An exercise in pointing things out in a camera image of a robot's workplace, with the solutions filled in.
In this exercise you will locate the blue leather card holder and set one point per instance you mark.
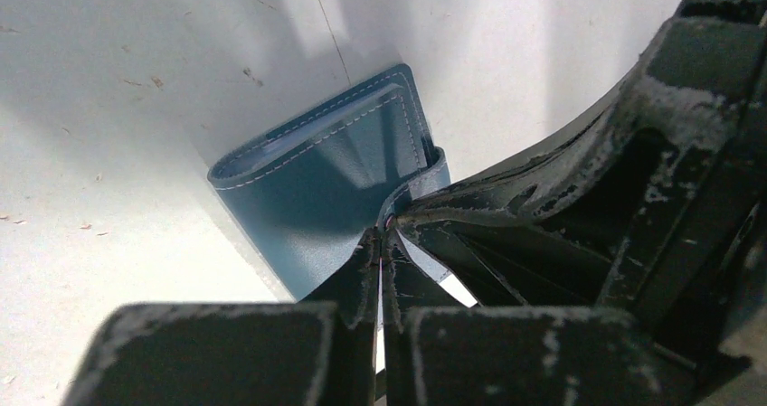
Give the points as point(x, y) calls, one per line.
point(304, 192)

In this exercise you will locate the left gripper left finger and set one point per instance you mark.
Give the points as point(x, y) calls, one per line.
point(318, 351)

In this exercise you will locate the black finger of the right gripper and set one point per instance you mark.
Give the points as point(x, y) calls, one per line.
point(646, 202)

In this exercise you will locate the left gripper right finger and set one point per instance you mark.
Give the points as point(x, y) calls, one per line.
point(440, 352)

